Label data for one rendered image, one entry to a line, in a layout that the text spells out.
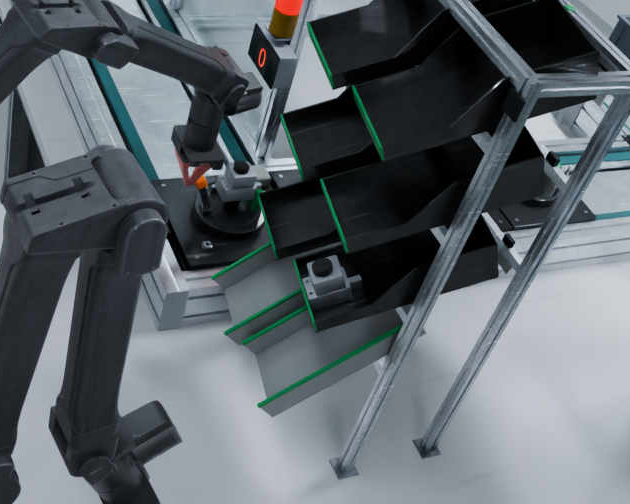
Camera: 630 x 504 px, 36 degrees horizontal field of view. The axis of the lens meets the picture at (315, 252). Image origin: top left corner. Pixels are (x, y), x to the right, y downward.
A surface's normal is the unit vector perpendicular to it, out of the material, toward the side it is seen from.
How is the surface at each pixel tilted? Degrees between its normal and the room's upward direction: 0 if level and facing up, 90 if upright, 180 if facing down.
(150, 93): 0
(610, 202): 0
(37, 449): 0
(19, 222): 81
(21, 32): 59
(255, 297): 45
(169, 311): 90
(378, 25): 25
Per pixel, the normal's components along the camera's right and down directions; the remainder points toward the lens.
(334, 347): -0.48, -0.51
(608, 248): 0.40, 0.69
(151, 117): 0.26, -0.71
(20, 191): 0.07, -0.65
